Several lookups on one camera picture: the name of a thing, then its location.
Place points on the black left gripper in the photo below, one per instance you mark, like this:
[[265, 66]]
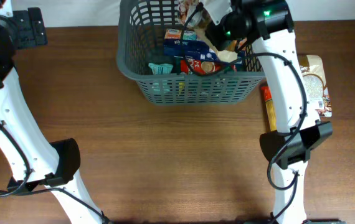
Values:
[[32, 27]]

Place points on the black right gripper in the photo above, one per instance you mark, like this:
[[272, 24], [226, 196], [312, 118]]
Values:
[[216, 39]]

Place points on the beige nuts bag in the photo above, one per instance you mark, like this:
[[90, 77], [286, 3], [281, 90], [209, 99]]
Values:
[[204, 16]]

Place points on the Kleenex tissue multipack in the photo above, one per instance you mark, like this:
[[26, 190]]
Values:
[[194, 47]]

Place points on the green Nescafe coffee bag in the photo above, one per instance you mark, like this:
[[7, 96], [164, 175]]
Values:
[[203, 67]]

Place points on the orange spaghetti packet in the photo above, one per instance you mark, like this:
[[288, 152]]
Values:
[[267, 97]]

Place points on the white rice bag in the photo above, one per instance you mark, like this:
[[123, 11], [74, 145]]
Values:
[[314, 80]]

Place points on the teal wet wipes pack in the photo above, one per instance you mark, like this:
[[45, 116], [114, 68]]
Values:
[[160, 69]]

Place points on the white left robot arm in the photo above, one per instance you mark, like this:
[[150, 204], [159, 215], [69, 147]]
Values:
[[37, 165]]

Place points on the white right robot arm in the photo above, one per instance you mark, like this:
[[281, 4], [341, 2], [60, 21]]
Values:
[[299, 128]]

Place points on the grey plastic basket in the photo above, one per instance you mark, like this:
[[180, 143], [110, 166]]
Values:
[[141, 30]]

